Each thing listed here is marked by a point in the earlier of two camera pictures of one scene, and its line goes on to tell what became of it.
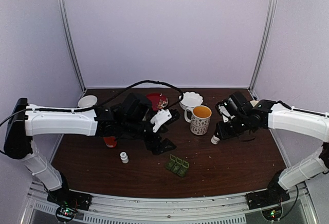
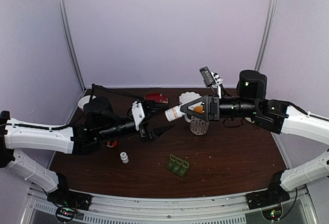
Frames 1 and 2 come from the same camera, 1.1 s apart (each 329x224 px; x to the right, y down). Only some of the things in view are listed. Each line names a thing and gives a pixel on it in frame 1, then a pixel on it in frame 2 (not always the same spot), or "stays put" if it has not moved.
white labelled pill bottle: (214, 140) → (174, 113)
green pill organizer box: (178, 166) stays put
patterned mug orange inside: (200, 119) stays put
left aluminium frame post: (62, 8) stays put
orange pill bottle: (110, 142) stays put
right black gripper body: (239, 126) → (214, 107)
